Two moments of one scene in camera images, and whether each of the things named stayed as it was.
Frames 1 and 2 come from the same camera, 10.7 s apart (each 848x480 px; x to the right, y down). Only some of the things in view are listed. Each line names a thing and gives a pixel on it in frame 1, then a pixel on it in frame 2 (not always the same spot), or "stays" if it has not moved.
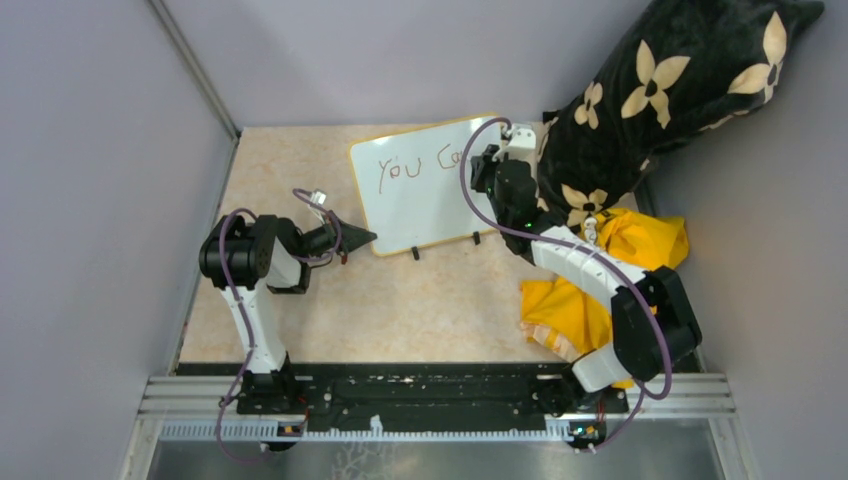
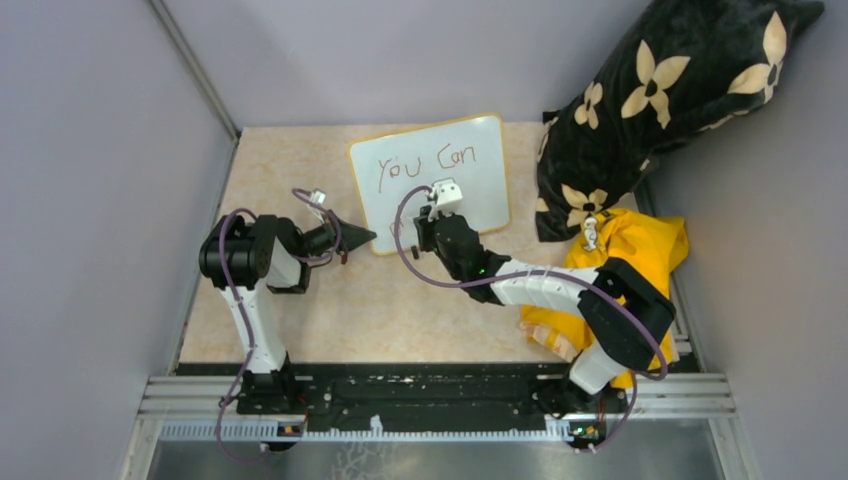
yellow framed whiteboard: [411, 185] stays
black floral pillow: [673, 68] stays
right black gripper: [483, 165] -> [425, 227]
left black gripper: [352, 238] stays
